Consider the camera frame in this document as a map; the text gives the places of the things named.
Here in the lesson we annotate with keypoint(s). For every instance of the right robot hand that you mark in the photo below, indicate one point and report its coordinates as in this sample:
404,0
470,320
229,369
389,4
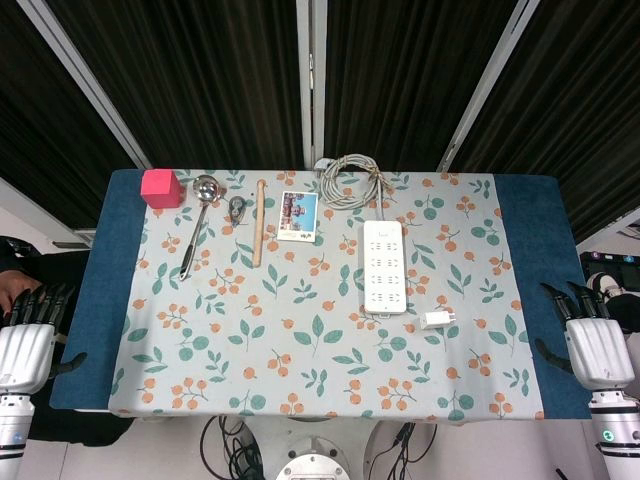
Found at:
597,350

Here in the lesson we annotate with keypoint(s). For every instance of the white plug adapter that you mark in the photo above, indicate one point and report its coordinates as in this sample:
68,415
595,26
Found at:
432,321

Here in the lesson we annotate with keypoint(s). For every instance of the black and white sneaker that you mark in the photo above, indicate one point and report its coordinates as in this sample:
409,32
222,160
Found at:
607,281

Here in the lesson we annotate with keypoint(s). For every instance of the white power strip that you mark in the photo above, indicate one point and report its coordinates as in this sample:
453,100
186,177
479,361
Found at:
384,270

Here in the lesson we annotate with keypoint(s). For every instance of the black device with lit buttons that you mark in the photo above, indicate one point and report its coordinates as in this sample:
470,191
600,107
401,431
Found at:
610,262

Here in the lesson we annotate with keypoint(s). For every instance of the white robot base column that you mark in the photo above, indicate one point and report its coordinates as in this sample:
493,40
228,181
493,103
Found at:
312,450

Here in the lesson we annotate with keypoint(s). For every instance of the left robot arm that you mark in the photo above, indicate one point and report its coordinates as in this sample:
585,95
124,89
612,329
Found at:
12,430

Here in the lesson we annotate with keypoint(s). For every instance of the blue table cover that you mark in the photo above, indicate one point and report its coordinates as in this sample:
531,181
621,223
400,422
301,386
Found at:
100,300

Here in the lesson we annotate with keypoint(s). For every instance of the white metal frame rail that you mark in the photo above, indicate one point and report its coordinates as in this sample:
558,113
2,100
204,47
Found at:
45,220
610,232

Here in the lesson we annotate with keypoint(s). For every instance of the black pleated curtain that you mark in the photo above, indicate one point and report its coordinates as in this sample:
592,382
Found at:
575,100
200,75
40,125
400,75

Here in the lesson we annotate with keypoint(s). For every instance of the white metal frame post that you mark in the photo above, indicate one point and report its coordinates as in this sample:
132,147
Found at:
311,75
85,75
485,85

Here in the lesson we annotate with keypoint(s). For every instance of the floral print tablecloth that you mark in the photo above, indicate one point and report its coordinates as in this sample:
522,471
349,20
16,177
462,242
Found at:
300,350

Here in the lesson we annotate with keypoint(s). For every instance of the pink cube box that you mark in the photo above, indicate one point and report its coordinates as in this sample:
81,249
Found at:
160,189

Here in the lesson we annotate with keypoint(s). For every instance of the photo postcard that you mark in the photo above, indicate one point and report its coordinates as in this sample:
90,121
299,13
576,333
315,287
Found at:
297,216

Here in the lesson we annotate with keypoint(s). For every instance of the wooden stick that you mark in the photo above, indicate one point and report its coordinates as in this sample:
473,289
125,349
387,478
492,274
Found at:
258,225

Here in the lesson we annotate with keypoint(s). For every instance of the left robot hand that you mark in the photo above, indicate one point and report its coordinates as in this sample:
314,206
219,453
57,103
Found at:
25,352

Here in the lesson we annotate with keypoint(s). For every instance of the person in black clothing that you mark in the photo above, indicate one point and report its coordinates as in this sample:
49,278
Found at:
15,290

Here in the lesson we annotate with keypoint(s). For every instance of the black trouser leg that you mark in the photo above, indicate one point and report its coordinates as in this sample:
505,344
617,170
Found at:
625,310

